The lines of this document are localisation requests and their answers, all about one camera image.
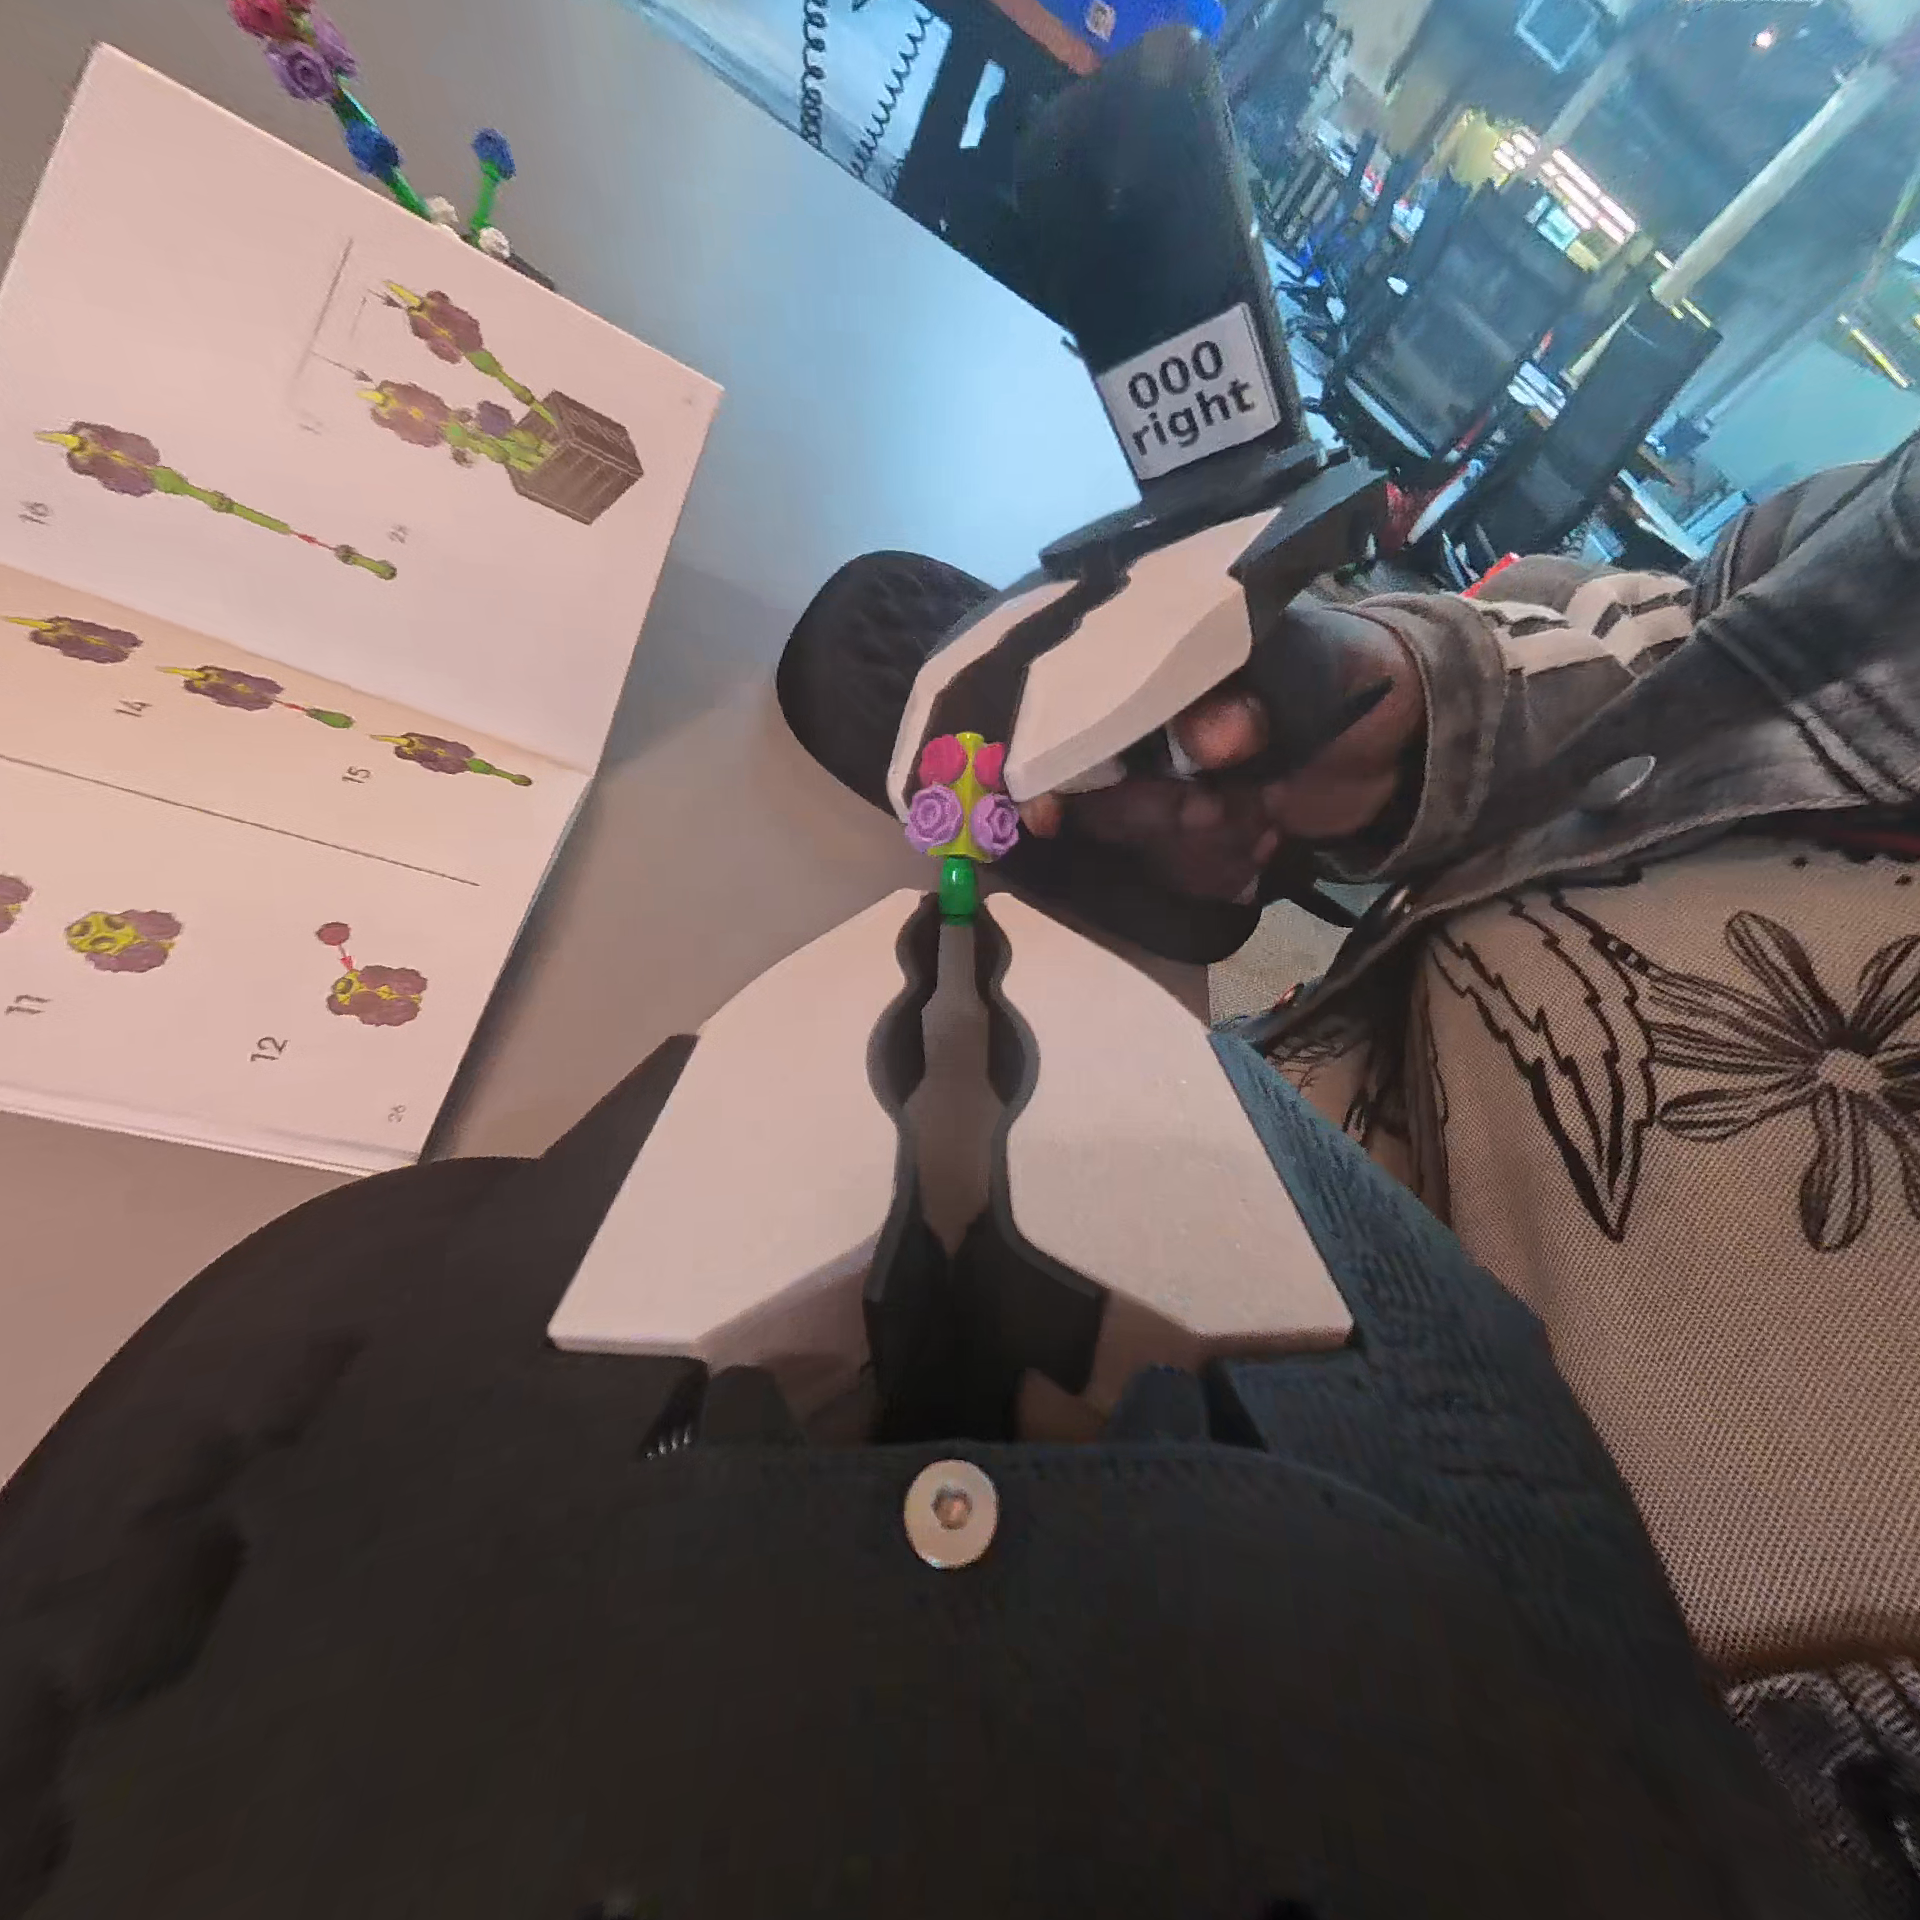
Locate person's right hand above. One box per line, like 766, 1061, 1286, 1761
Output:
1031, 613, 1421, 909

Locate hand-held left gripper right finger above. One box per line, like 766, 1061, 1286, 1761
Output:
982, 887, 1358, 1368

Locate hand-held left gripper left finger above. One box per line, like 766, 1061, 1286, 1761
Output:
544, 884, 922, 1366

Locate beige floral shirt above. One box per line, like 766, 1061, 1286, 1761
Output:
1246, 839, 1920, 1681

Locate black coiled cable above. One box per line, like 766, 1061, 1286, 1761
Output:
799, 0, 934, 168

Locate black office chair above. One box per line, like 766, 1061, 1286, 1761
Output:
1477, 286, 1728, 559

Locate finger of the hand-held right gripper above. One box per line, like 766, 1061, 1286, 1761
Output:
886, 573, 1096, 811
1000, 510, 1279, 801

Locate toy flower bouquet black planter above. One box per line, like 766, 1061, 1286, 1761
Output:
224, 0, 560, 291

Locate open instruction booklet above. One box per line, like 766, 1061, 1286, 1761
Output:
0, 41, 721, 1175

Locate person's right forearm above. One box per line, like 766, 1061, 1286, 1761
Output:
1319, 435, 1920, 903

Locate grey desk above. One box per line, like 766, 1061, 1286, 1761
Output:
0, 0, 1220, 1478

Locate grey denim jacket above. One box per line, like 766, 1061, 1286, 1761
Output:
1726, 1649, 1920, 1920

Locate pink purple toy flower head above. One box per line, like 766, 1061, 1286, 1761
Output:
902, 732, 1024, 864

